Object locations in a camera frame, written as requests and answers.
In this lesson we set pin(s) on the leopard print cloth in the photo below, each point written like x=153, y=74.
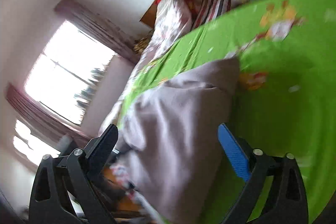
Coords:
x=141, y=45

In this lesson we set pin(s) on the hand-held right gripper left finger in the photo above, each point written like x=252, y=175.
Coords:
x=103, y=145

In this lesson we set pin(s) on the white door with glass pane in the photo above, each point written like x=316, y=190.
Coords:
x=29, y=140

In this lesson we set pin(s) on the bright window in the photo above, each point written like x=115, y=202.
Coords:
x=68, y=69

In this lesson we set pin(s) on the red plaid bed sheet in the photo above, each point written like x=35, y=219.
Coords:
x=212, y=6

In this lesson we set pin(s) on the mauve knit pants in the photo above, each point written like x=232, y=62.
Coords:
x=178, y=121

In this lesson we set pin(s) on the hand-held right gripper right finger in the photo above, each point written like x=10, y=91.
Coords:
x=233, y=150

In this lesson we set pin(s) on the dark pink curtain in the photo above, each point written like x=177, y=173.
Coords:
x=47, y=113
x=105, y=29

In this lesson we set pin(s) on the pink floral quilt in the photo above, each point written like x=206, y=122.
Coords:
x=168, y=22

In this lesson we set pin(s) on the green printed blanket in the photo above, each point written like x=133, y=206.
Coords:
x=283, y=69

